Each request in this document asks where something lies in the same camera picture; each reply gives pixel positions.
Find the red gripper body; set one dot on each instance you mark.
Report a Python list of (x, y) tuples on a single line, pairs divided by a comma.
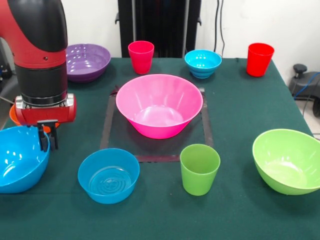
[(45, 115)]

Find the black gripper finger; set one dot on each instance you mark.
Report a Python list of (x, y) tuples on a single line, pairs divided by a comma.
[(54, 141), (44, 142)]

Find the large blue bowl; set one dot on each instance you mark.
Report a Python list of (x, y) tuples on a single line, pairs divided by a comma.
[(20, 165)]

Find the large pink bowl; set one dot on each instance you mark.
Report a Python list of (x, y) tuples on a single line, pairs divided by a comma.
[(160, 120)]

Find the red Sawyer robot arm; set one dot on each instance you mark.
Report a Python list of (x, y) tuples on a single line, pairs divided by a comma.
[(37, 57)]

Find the orange ribbed bowl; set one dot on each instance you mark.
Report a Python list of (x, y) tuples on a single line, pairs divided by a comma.
[(13, 117)]

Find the medium blue ribbed bowl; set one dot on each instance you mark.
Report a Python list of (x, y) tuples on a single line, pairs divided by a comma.
[(107, 175)]

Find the purple bowl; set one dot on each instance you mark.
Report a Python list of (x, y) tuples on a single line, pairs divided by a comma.
[(87, 62)]

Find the pink cup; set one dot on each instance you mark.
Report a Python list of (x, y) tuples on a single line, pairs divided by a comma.
[(141, 60)]

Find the dark green table cloth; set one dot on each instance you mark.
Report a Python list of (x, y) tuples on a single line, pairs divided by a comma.
[(160, 215)]

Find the green cup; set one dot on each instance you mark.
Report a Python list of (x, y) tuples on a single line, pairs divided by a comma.
[(200, 175)]

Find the small cyan bowl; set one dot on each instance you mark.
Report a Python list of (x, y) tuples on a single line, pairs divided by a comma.
[(202, 62)]

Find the red cup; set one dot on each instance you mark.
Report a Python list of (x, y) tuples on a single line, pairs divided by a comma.
[(260, 62)]

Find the large green bowl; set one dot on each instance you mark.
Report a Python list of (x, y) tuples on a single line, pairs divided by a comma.
[(285, 165)]

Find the black floor device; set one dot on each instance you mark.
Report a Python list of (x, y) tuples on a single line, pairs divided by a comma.
[(300, 82)]

